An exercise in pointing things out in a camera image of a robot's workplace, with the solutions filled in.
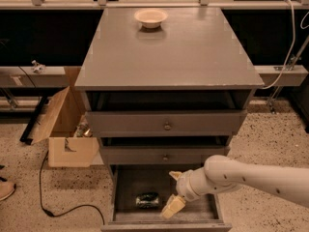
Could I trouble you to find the cans inside cardboard box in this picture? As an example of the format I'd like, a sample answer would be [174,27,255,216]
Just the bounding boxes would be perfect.
[74,122,92,137]

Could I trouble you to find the crumpled item on shelf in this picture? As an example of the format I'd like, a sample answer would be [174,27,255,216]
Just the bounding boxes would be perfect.
[32,60,46,73]

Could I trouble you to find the open cardboard box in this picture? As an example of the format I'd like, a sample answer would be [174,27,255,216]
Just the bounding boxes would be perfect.
[31,66,100,168]

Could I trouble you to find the top grey drawer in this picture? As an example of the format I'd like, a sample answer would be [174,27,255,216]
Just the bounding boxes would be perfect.
[85,110,247,137]

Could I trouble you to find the brown shoe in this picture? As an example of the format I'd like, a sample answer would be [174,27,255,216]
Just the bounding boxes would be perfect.
[0,182,16,201]

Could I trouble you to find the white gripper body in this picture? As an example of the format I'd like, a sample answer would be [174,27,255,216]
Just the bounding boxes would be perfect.
[176,167,210,202]

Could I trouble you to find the white bowl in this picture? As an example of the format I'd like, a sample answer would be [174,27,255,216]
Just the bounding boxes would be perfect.
[134,9,168,29]

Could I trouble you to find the black power cable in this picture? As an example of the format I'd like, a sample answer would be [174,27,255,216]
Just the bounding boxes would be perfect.
[38,150,106,226]

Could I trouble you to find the middle grey drawer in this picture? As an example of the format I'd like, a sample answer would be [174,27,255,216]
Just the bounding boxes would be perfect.
[100,146,230,165]

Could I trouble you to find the grey drawer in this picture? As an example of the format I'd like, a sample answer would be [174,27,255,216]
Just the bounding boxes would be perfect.
[85,110,247,137]
[100,146,230,165]
[102,164,232,232]

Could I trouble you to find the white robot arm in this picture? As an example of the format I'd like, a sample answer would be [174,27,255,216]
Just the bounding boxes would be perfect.
[161,155,309,218]

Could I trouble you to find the grey drawer cabinet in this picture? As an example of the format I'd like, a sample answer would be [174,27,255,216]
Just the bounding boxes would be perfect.
[74,6,266,232]

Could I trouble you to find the bottom grey drawer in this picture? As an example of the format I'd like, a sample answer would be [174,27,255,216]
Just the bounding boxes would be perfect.
[102,164,232,232]

